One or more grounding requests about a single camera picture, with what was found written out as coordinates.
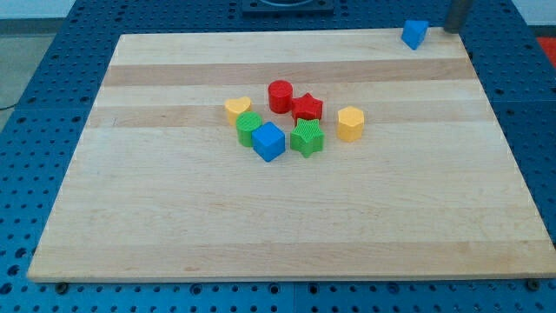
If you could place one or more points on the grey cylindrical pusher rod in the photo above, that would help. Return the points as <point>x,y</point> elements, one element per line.
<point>457,15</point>

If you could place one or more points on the blue triangle block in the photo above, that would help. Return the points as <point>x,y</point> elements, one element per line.
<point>414,33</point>

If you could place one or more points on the red star block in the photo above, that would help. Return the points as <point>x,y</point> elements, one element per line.
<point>306,107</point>

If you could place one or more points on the green star block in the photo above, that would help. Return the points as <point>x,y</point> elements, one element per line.
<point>307,137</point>

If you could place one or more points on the yellow hexagon block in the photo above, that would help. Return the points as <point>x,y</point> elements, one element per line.
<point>350,125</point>

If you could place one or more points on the red cylinder block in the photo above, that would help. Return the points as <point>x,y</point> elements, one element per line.
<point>280,94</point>

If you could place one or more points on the blue cube block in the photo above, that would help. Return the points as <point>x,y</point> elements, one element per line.
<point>268,141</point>

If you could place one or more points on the green cylinder block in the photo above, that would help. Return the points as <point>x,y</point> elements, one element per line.
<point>246,123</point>

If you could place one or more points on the yellow heart block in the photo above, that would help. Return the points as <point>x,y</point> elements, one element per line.
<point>235,106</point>

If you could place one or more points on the wooden board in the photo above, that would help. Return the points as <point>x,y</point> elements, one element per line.
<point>160,190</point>

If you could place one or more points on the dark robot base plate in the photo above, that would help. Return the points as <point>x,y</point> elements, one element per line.
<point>262,8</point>

